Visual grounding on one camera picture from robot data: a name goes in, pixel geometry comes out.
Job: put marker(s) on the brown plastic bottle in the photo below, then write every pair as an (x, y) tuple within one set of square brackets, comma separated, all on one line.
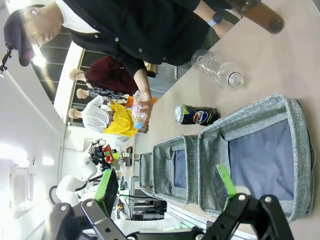
[(265, 15)]

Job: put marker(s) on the mannequin in white shirt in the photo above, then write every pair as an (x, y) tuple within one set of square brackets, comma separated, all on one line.
[(93, 116)]

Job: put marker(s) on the smartwatch with light band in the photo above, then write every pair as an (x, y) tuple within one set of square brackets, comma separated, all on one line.
[(215, 18)]

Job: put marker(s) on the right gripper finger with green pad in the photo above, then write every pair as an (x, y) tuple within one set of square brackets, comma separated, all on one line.
[(226, 181)]

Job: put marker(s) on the medium grey fabric basket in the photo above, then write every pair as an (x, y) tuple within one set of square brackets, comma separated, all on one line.
[(163, 170)]

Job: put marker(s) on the person's left forearm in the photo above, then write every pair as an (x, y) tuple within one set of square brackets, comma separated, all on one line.
[(220, 23)]

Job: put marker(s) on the person's right hand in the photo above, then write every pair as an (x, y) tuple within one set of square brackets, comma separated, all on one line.
[(146, 106)]

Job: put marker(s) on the mannequin in dark red dress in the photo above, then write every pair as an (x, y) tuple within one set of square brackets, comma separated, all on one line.
[(110, 75)]

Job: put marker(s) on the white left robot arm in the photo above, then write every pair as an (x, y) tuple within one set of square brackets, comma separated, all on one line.
[(75, 185)]

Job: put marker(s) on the ceiling air conditioner unit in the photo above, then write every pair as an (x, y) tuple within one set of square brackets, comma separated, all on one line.
[(20, 186)]

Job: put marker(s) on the black cap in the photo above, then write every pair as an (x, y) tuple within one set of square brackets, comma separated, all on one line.
[(17, 37)]

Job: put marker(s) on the person's head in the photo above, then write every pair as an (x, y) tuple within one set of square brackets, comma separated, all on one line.
[(43, 27)]

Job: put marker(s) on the small clear water bottle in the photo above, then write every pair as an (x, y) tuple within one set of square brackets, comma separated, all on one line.
[(137, 115)]

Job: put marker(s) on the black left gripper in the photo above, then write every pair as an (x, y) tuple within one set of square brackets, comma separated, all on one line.
[(97, 151)]

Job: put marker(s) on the small grey fabric basket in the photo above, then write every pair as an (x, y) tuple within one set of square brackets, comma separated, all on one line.
[(145, 172)]

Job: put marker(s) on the clear empty plastic bottle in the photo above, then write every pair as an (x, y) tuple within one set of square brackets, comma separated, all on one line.
[(215, 67)]

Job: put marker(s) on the person's right forearm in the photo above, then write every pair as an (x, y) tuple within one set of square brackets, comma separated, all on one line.
[(143, 82)]

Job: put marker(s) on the large grey fabric basket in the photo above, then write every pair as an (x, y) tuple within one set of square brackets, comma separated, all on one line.
[(262, 162)]

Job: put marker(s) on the black Pepsi can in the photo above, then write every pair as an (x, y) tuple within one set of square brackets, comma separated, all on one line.
[(197, 116)]

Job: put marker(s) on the person's black shirt torso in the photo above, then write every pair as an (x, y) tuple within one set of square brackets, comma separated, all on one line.
[(140, 27)]

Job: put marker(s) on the yellow skirt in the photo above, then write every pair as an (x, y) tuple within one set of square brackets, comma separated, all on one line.
[(120, 120)]

